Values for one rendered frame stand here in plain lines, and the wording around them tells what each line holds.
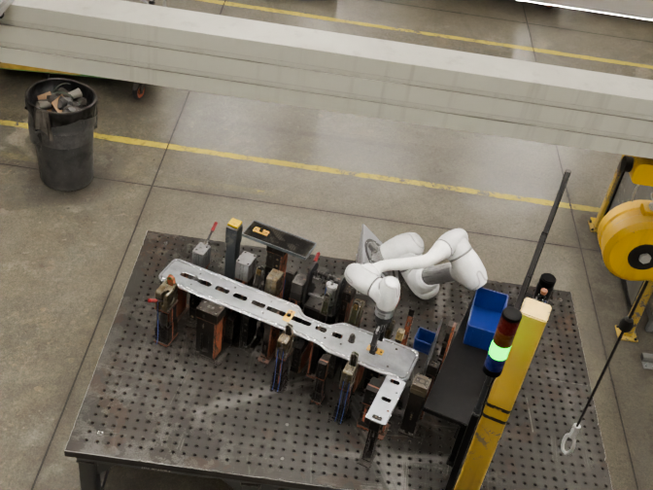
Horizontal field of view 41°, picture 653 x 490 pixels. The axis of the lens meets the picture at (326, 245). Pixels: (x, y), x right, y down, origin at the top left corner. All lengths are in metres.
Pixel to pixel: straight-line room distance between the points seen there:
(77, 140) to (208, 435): 2.93
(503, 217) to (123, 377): 3.67
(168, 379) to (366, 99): 3.11
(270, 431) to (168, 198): 2.86
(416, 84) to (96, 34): 0.54
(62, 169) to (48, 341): 1.52
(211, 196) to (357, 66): 5.30
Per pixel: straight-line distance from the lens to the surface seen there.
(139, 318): 4.75
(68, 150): 6.53
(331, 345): 4.26
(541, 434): 4.59
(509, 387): 3.42
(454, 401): 4.13
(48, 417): 5.25
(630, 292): 6.46
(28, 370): 5.50
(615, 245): 1.72
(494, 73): 1.50
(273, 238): 4.56
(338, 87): 1.49
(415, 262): 4.20
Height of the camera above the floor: 4.06
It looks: 39 degrees down
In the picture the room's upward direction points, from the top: 9 degrees clockwise
